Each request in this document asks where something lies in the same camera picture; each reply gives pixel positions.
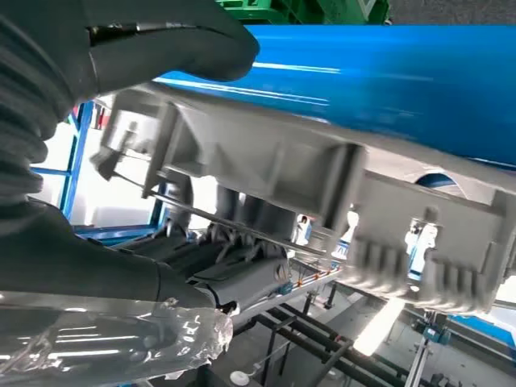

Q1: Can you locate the blue metal shelf rack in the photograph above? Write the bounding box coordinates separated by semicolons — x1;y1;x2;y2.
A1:
30;23;516;348

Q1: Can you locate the black tube frame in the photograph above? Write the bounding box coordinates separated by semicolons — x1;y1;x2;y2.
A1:
234;288;444;387

